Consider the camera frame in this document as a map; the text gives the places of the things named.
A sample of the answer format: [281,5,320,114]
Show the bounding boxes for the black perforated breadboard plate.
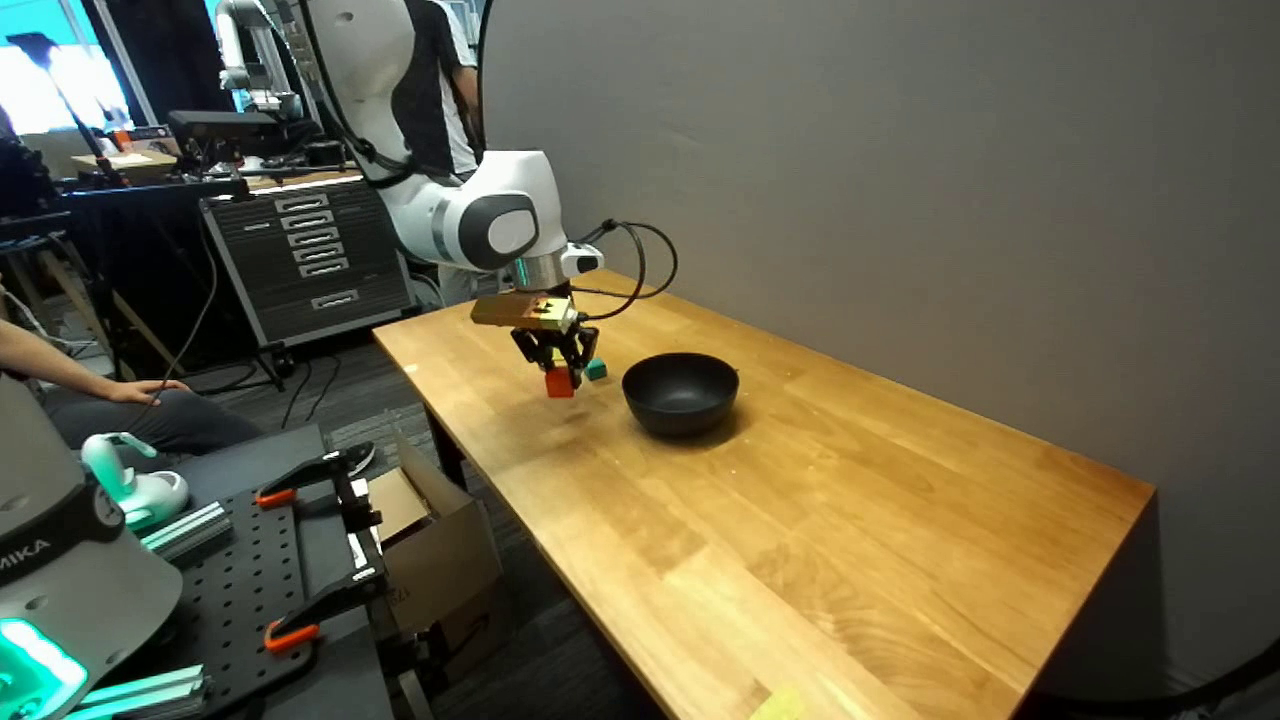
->
[125,420,405,720]

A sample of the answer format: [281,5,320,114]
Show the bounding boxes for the seated person's hand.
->
[106,376,195,408]

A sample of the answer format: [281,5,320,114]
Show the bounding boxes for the black clamp orange tips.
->
[254,528,396,658]
[246,434,381,520]

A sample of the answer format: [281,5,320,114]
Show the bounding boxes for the grey robot arm base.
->
[0,376,187,720]

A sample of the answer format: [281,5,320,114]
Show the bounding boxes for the black box on desk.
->
[162,103,320,167]

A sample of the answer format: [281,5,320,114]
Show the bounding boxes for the standing person black shirt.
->
[396,0,487,179]

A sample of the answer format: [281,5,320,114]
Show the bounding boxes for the white teal handheld device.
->
[74,428,190,535]

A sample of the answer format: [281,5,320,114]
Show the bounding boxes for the seated person's forearm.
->
[0,315,130,404]

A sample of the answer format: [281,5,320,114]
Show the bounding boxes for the black tripod light stand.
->
[3,30,130,191]

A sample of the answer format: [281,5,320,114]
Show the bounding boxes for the aluminium extrusion rail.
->
[61,658,213,720]
[137,501,235,558]

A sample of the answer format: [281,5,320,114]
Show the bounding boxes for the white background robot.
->
[213,0,310,126]

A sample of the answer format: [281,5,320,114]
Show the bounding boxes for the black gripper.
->
[508,297,603,399]

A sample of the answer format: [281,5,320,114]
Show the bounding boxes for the yellow sticky note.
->
[749,682,810,720]

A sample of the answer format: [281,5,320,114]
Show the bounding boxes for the wooden table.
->
[367,259,1159,720]

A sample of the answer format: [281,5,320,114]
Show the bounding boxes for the seated person's dark trouser leg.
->
[36,382,265,463]

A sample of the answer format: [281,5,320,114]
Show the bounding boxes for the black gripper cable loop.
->
[572,215,684,322]

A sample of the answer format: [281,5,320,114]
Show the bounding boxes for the cluttered background desk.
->
[0,130,392,376]

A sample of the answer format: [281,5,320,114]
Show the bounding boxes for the cardboard box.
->
[361,459,508,640]

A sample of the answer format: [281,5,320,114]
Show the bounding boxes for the black bowl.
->
[621,348,744,444]

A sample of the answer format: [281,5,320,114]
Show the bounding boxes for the black flight case white print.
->
[195,167,419,355]

